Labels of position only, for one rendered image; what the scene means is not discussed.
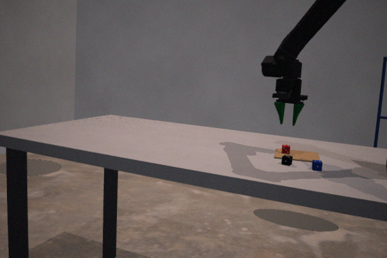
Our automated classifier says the black die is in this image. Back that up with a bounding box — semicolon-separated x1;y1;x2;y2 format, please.
281;155;293;166

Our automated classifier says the tan flat mat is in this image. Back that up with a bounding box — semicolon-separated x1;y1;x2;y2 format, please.
274;148;320;163

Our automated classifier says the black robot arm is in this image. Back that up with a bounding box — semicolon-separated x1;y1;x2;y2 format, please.
261;0;346;99

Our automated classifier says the blue die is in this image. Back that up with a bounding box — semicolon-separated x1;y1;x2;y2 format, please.
312;160;322;171

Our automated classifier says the red die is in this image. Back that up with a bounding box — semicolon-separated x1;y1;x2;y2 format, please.
282;145;290;154

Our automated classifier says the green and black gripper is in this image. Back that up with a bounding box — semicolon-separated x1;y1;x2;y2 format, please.
275;95;308;126

